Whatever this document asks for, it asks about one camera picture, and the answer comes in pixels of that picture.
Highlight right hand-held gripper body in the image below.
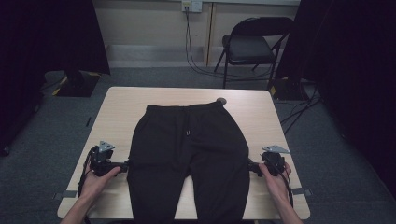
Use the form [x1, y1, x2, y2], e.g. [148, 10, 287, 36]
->
[261, 145, 291, 177]

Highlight white wall outlet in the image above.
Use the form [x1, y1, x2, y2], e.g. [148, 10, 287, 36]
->
[181, 0, 204, 14]

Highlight black stand base yellow tape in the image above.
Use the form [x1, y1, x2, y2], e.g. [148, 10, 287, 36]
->
[267, 77, 310, 102]

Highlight wooden wall strip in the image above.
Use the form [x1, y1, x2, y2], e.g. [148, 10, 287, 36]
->
[203, 2, 217, 67]

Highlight grey tape strip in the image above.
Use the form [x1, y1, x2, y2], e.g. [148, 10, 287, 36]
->
[290, 187, 313, 197]
[51, 189, 78, 201]

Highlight black stand base plate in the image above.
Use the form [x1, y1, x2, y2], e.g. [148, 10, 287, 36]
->
[55, 68, 102, 98]

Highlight black pants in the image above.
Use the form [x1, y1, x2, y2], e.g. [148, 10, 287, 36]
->
[126, 101, 251, 224]

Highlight tall dark curtain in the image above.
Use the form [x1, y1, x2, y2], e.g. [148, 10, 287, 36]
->
[275, 0, 396, 201]

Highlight black folding chair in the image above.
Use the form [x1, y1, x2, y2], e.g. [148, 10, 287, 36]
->
[213, 16, 295, 90]

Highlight wide dark curtain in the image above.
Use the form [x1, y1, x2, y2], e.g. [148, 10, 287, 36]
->
[0, 0, 112, 157]

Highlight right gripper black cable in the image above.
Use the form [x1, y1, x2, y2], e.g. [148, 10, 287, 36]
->
[278, 169, 295, 209]

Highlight person's right hand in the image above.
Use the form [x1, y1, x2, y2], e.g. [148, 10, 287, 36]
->
[258, 161, 293, 203]

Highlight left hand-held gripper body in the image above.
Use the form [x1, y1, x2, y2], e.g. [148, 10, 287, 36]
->
[89, 140, 118, 177]

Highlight black wall outlet cable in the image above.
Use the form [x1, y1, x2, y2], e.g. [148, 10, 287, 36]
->
[184, 7, 276, 83]

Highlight person's left hand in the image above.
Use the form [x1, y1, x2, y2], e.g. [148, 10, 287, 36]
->
[80, 165, 122, 203]

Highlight black floor cables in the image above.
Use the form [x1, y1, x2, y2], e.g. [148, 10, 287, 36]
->
[279, 83, 322, 136]

